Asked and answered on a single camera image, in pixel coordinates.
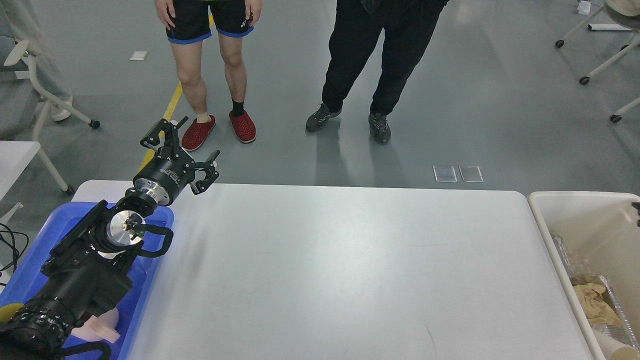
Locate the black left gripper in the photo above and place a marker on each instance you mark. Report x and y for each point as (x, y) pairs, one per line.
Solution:
(166, 175)

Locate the pink mug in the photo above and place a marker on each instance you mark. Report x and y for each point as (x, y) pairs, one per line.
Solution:
(99, 328)

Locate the brown paper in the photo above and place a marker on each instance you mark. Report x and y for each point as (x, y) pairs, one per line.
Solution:
(595, 308)

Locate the aluminium foil tray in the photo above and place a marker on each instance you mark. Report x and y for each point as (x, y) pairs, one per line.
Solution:
(610, 300)

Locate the stainless steel rectangular tray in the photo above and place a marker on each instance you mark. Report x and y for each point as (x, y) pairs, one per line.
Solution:
(109, 255)

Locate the white paper cup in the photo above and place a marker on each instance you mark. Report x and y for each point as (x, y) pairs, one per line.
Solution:
(613, 349)

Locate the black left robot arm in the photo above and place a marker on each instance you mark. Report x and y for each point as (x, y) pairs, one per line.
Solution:
(87, 270)

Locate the white paper scrap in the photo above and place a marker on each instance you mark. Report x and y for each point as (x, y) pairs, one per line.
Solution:
(139, 55)

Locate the grey office chair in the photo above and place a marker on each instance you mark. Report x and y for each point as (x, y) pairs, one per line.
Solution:
(21, 89)

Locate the blue plastic tray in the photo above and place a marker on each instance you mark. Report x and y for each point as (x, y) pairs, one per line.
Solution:
(27, 280)

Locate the person in grey trousers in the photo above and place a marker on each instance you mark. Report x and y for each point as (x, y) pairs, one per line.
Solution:
(25, 26)

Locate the blue and yellow mug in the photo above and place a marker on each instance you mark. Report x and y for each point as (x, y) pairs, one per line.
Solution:
(9, 310)

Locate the white chair base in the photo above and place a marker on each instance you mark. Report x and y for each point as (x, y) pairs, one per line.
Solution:
(595, 51)

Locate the beige plastic bin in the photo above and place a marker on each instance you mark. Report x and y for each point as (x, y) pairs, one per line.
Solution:
(589, 236)

